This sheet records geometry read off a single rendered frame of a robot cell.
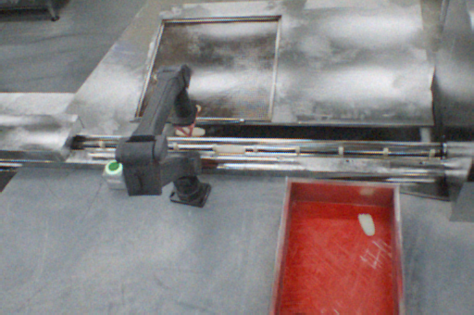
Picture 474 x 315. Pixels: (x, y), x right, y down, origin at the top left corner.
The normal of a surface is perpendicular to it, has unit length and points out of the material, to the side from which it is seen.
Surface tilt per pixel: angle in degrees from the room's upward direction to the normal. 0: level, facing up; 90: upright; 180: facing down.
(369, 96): 10
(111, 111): 0
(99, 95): 0
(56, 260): 0
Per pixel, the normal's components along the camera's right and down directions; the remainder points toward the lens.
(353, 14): -0.16, -0.52
